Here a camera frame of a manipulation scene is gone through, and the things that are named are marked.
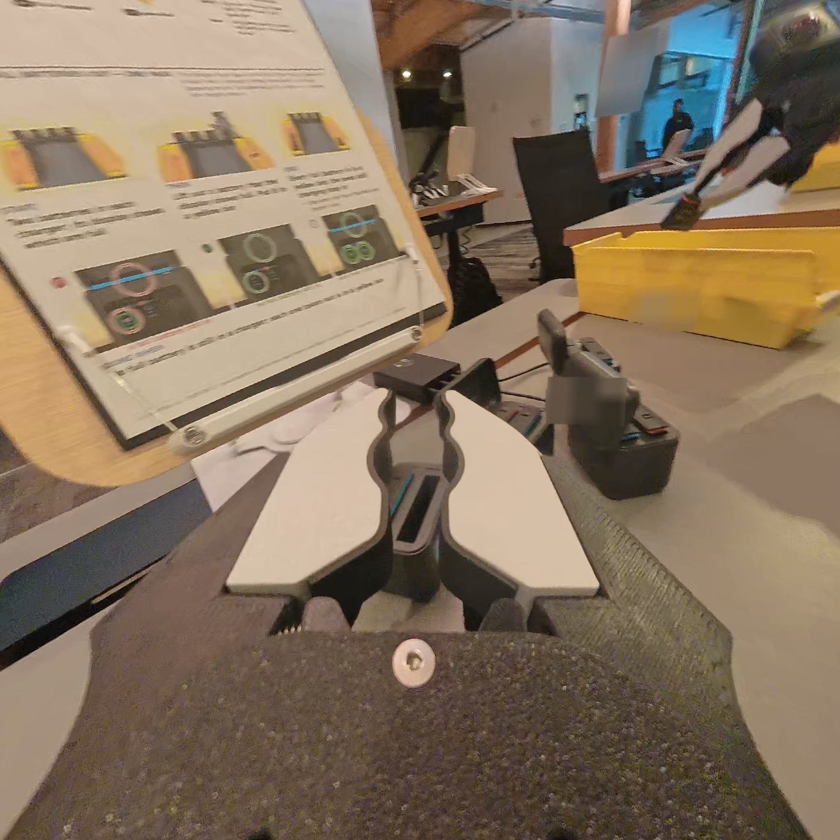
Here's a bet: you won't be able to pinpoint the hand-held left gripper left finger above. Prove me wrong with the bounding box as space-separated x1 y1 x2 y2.
226 390 395 618

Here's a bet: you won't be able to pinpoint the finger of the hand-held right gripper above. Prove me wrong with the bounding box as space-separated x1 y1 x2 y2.
703 132 795 211
663 99 769 231

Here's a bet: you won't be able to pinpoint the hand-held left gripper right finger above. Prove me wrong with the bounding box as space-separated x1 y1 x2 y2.
437 390 601 620

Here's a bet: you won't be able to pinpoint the yellow plastic bin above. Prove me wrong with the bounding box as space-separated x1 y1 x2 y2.
788 145 840 195
574 230 840 349

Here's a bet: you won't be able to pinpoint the brown wooden table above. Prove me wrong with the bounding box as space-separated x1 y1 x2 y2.
565 184 840 248

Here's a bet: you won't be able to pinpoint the black multi-port power hub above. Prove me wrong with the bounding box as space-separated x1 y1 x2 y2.
374 352 463 404

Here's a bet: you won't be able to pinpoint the black office chair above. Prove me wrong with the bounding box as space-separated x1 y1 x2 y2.
512 128 611 283

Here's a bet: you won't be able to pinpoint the black backpack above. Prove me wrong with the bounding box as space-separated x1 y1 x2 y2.
451 256 504 326

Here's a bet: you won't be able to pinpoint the dark flat pad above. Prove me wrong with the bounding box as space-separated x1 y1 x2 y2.
0 479 211 657

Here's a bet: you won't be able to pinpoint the white chair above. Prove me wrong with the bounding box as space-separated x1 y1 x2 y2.
447 125 476 178

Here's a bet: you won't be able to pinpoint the wooden desk black legs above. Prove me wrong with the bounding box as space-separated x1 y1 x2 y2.
414 184 504 283

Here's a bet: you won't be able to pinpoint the wooden sign board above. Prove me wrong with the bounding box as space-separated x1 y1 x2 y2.
0 0 454 489

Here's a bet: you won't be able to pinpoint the white instruction sheet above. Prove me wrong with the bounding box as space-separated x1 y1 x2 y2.
0 0 447 441

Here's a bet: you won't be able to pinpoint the thin metal wire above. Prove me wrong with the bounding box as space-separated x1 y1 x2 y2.
53 329 198 441

